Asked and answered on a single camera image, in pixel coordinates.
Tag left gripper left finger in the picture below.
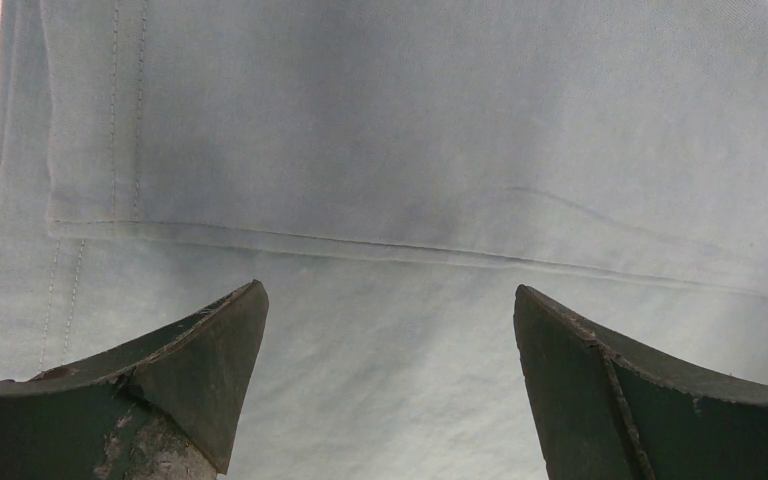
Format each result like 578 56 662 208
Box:
0 281 269 479

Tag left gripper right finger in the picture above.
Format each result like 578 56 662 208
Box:
513 285 768 479

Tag grey-blue t shirt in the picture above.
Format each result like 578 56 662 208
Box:
0 1 768 479

